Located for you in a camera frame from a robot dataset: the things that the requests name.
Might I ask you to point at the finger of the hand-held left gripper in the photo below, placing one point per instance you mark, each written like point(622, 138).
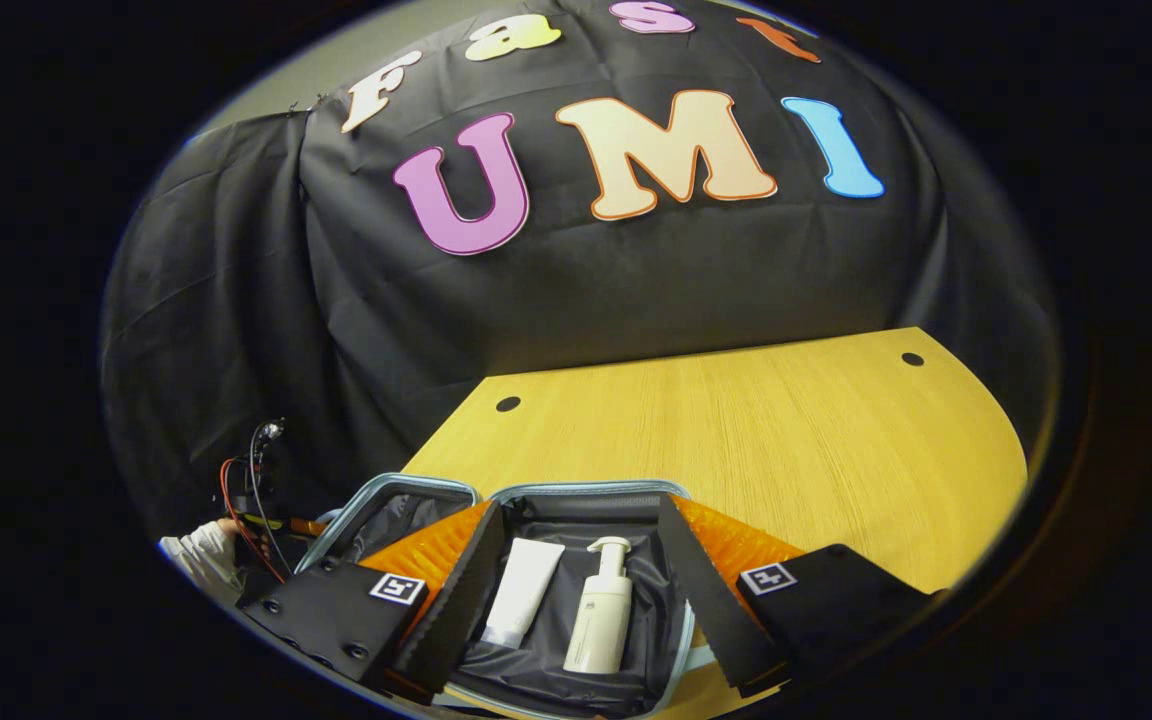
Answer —
point(291, 524)

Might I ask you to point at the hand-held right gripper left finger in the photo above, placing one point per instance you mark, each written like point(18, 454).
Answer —
point(456, 600)

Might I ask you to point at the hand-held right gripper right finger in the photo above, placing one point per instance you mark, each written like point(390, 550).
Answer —
point(706, 600)

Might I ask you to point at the white skin care tube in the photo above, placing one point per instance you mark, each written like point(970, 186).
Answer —
point(524, 590)

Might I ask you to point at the cream pump bottle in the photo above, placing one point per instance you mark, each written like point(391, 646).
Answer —
point(601, 620)

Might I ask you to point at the light blue suitcase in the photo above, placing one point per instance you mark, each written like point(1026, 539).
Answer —
point(576, 515)

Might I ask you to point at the black backdrop cloth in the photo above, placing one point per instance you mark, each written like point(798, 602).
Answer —
point(636, 270)

